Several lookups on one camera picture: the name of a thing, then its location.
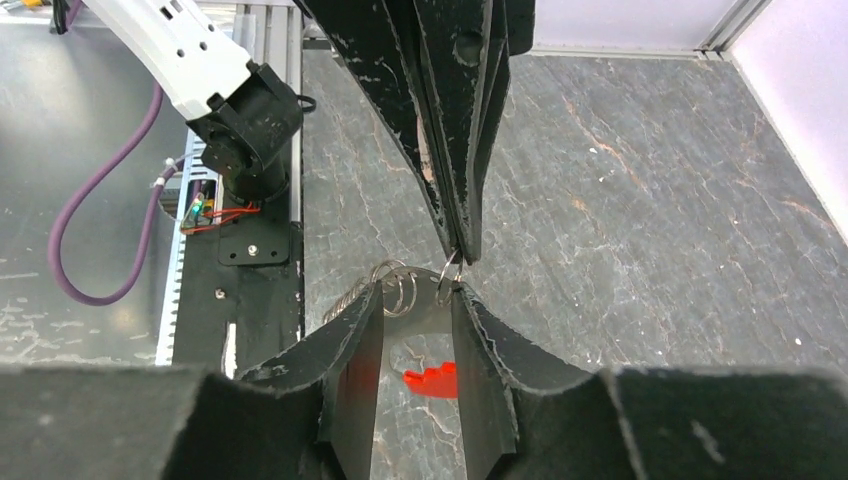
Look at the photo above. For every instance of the white slotted cable duct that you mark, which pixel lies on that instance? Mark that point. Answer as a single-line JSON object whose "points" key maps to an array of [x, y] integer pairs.
{"points": [[176, 190]]}

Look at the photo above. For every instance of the red key tag with keyring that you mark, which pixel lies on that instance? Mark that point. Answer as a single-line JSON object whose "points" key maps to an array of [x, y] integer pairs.
{"points": [[416, 301]]}

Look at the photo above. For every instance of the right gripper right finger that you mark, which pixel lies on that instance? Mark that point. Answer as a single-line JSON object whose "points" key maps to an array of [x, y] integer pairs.
{"points": [[508, 387]]}

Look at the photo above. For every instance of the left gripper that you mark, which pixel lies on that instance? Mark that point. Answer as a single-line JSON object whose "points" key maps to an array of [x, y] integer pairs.
{"points": [[463, 59]]}

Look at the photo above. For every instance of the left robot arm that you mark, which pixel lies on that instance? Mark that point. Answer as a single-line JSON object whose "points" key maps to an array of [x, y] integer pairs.
{"points": [[242, 109]]}

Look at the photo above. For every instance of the aluminium frame rail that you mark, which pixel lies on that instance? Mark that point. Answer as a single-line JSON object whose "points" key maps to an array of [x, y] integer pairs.
{"points": [[273, 30]]}

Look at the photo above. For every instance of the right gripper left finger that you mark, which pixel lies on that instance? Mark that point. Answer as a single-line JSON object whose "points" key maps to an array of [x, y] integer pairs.
{"points": [[320, 423]]}

